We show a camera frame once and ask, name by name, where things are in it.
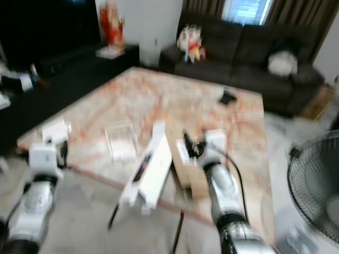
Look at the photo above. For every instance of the black flat television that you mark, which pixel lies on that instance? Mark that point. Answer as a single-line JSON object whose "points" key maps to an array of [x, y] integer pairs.
{"points": [[45, 26]]}

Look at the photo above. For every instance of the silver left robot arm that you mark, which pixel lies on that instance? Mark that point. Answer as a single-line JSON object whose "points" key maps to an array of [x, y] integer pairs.
{"points": [[34, 211]]}

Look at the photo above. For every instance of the white fluffy cushion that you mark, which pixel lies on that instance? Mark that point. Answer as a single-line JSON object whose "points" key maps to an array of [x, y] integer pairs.
{"points": [[282, 63]]}

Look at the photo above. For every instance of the marble pattern folding table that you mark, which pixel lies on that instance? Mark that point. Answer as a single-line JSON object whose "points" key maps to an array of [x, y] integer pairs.
{"points": [[164, 98]]}

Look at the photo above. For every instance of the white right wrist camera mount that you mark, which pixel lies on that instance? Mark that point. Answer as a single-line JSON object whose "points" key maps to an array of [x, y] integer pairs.
{"points": [[215, 143]]}

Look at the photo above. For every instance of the white and red plush toy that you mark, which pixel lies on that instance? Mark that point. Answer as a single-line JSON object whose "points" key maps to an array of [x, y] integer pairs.
{"points": [[190, 43]]}

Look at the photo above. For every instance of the dark fabric sofa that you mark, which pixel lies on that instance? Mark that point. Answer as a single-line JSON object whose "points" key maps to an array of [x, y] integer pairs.
{"points": [[238, 61]]}

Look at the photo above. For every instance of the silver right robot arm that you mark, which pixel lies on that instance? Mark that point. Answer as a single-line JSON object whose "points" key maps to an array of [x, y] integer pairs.
{"points": [[228, 201]]}

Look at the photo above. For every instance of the long black TV console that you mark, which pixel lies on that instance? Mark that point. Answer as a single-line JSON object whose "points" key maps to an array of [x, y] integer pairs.
{"points": [[63, 87]]}

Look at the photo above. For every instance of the red and gold figurine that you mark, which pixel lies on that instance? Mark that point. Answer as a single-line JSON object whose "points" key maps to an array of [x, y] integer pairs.
{"points": [[113, 25]]}

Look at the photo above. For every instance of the bright window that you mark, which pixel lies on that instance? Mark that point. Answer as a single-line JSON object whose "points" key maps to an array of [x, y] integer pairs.
{"points": [[247, 10]]}

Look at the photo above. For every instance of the brown wooden box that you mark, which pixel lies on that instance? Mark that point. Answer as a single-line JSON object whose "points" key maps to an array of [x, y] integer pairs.
{"points": [[317, 103]]}

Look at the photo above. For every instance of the clear plastic box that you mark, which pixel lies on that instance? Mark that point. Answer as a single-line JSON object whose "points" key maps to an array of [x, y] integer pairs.
{"points": [[121, 143]]}

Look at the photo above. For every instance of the thin printed booklet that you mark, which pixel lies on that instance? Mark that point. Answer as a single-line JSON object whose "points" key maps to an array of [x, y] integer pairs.
{"points": [[110, 51]]}

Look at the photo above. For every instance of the small black flat item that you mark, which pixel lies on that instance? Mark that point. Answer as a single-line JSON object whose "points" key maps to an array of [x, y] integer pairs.
{"points": [[228, 97]]}

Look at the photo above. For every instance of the brown cardboard packaging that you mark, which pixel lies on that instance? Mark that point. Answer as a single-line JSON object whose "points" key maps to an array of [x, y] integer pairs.
{"points": [[185, 174]]}

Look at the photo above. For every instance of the long white cardboard box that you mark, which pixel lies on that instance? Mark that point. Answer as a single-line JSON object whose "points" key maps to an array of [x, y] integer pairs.
{"points": [[151, 169]]}

